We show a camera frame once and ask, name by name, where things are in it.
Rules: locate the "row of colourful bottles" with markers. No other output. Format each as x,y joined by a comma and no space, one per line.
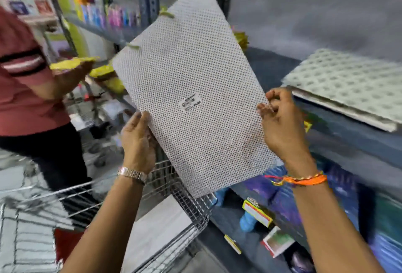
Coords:
103,15

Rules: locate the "white green product card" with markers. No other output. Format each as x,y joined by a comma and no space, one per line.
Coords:
278,241

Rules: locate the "pile of yellow packets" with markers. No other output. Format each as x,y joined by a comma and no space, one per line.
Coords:
108,78

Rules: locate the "small yellow shelf label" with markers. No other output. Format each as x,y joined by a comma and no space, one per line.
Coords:
233,244

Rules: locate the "yellow packet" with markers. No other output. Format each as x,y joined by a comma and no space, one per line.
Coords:
70,63

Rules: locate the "person's left hand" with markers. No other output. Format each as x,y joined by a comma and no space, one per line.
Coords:
137,148

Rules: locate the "person's left thumb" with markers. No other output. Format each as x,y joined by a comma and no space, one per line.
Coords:
147,125

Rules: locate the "grey metal shelf rack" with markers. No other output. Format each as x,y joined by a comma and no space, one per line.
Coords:
348,139

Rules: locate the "person's right hand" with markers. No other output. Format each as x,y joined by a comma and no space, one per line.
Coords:
284,131

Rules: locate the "white flat board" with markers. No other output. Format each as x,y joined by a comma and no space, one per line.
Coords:
157,235

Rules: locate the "stack of blue purple packets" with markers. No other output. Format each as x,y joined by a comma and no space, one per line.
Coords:
370,219

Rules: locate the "person's right forearm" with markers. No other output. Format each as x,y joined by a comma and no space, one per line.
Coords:
329,225

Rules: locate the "stack of white perforated mats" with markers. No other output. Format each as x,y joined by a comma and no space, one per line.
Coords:
348,84

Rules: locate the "yellow shelf price label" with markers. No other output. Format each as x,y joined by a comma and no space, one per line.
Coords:
257,213

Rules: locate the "white perforated mat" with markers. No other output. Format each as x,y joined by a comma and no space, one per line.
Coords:
194,71

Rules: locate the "blue plastic item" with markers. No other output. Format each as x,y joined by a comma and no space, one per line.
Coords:
248,222

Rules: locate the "person's right thumb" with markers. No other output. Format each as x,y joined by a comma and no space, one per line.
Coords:
264,110

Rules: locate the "red cart seat flap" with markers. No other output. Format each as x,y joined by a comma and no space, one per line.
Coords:
66,244

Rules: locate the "silver wristwatch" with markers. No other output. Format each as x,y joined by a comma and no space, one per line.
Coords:
132,174

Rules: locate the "person's left forearm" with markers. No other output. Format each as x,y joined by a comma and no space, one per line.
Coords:
106,228

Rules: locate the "green plastic tag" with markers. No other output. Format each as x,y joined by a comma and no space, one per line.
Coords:
166,14
133,46

